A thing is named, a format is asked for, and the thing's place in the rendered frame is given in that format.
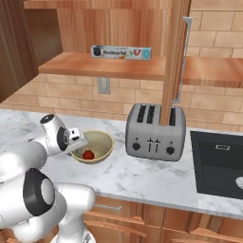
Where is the dark grey sink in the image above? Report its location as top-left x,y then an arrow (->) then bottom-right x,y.
189,129 -> 243,201

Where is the grey wall outlet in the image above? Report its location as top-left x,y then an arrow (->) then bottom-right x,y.
96,76 -> 112,96

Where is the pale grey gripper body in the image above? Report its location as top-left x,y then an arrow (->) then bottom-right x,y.
65,129 -> 89,157

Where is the silver four-slot toaster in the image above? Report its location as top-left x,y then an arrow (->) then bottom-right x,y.
124,102 -> 187,162

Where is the beige bowl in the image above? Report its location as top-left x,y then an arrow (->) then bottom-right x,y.
69,129 -> 115,165

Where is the silver cabinet door handle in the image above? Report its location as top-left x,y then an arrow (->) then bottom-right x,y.
173,16 -> 194,104

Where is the dark wooden cabinet door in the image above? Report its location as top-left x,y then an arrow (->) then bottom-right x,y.
0,0 -> 40,103

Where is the light wooden cabinet door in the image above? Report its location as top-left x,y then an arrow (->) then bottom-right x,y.
159,0 -> 193,126

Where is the silver drawer handle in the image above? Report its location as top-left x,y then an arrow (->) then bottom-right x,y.
93,202 -> 123,212

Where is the aluminium foil box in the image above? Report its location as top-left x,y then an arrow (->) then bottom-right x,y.
90,45 -> 153,61

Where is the red bell pepper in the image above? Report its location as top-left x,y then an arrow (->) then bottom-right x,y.
82,149 -> 96,160

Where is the wooden wall cabinet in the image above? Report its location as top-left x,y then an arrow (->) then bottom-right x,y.
23,0 -> 243,90

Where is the wooden drawer front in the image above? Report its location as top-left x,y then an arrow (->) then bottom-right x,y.
83,195 -> 166,243
161,206 -> 243,243

